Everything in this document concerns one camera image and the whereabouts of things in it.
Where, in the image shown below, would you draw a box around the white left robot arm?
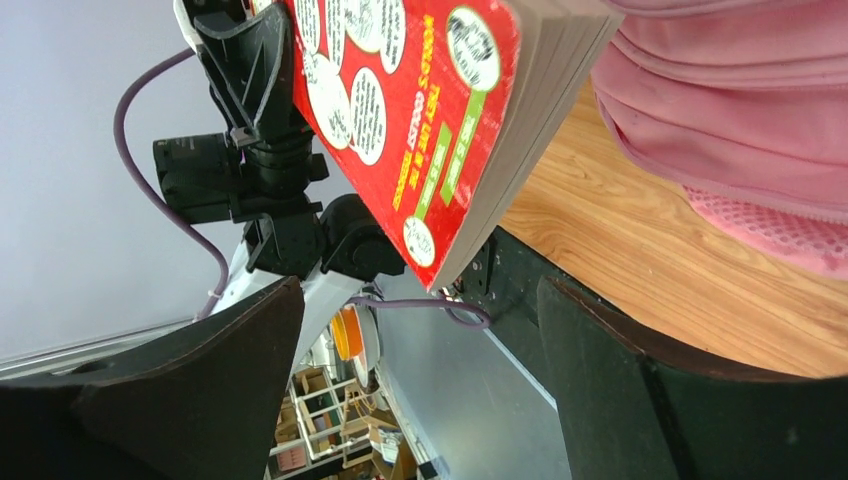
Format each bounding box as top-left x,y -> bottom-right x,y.
153,1 -> 405,361

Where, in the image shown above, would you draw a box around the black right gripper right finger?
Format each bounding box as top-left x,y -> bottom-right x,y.
537,278 -> 847,479

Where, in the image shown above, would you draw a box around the pink backpack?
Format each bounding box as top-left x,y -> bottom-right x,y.
592,1 -> 847,280

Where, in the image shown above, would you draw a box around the red comic book white bubbles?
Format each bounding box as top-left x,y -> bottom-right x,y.
283,1 -> 622,290

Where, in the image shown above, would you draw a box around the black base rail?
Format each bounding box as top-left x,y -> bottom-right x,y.
459,227 -> 568,351

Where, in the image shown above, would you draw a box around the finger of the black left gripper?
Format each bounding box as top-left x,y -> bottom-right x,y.
192,3 -> 294,140

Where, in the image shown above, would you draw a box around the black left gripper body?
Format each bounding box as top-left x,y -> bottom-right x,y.
153,128 -> 329,225

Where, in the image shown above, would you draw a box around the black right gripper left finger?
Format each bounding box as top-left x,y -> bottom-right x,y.
1,278 -> 305,479

